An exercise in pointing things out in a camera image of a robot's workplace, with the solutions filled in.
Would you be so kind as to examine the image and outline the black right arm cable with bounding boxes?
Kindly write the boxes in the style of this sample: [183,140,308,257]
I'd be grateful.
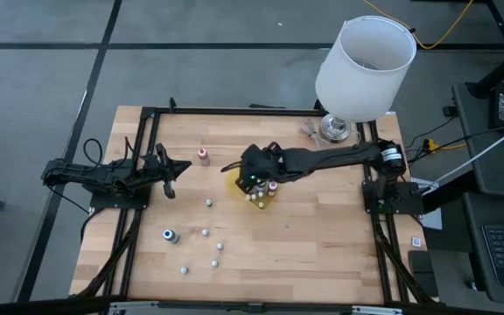
[220,160,247,174]

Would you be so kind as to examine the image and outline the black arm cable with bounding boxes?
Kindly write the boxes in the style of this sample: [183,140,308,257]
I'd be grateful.
[43,136,137,244]
[220,160,247,174]

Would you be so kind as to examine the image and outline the yellow extension cable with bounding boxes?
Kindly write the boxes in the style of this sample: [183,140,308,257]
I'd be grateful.
[362,0,475,50]

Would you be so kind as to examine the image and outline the black desk leg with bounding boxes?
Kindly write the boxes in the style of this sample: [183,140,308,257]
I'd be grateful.
[465,37,504,100]

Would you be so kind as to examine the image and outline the blue food coloring bottle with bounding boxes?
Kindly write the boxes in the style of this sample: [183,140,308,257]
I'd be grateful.
[162,227,181,245]

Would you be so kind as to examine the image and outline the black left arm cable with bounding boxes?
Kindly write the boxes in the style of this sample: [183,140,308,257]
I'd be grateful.
[43,136,137,244]

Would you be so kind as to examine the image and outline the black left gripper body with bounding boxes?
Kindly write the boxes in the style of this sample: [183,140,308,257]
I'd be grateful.
[140,152,168,189]

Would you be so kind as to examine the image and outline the yellow cable plug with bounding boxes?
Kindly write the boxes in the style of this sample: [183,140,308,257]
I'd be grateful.
[422,138,467,153]

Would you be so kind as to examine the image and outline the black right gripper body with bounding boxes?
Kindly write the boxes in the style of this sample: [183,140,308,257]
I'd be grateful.
[238,143,288,181]

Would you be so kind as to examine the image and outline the yellow plastic bin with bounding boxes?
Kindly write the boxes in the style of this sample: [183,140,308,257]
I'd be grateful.
[225,168,280,212]

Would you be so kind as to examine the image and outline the silver table lamp white shade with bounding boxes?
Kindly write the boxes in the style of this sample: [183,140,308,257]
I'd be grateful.
[314,15,418,144]

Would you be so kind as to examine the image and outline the orange-red food coloring bottle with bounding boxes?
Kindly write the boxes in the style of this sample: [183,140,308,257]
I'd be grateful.
[196,147,212,168]

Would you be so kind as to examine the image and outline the black side desk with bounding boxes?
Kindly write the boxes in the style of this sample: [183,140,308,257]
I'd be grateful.
[451,81,504,198]

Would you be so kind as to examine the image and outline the black rectangular pad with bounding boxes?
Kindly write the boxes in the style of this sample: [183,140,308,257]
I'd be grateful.
[408,249,440,299]

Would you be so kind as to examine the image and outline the dark grey desk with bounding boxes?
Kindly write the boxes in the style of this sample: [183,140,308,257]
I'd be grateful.
[461,192,504,307]

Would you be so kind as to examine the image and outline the long white pole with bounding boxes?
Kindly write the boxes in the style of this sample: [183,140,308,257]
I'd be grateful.
[424,117,504,192]

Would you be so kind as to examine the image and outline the coiled clear lamp cord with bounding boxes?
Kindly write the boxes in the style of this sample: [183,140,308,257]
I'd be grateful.
[299,118,332,152]

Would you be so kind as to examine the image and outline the black front crossbar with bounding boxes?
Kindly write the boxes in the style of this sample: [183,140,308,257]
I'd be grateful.
[0,295,504,315]

